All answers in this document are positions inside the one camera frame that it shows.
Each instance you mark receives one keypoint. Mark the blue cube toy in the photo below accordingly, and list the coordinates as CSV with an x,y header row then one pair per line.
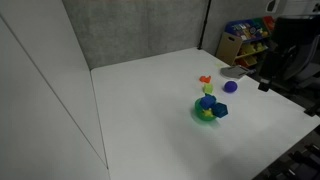
x,y
220,109

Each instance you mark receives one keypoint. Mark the orange toy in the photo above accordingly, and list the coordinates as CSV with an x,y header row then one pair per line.
x,y
204,79

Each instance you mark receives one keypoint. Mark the teal green toy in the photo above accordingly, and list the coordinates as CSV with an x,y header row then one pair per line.
x,y
209,95

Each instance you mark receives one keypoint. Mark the black camera stand pole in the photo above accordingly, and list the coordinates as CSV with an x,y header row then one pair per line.
x,y
204,26

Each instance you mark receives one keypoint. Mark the yellow star toy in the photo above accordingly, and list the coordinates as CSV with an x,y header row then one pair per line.
x,y
208,113

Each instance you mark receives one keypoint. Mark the yellow-green block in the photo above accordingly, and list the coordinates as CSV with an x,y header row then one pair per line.
x,y
208,88

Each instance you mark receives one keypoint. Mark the green plastic bowl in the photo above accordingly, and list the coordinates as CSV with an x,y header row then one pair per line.
x,y
198,112

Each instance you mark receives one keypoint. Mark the yellow sticker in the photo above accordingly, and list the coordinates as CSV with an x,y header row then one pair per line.
x,y
218,64

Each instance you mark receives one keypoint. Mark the purple ball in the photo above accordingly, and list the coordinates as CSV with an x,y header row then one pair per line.
x,y
230,86

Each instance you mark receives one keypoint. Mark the grey metal plate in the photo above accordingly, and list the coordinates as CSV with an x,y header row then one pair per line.
x,y
233,72

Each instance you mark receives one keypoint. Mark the wooden toy shelf with bins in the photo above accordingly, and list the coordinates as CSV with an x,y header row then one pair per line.
x,y
230,46

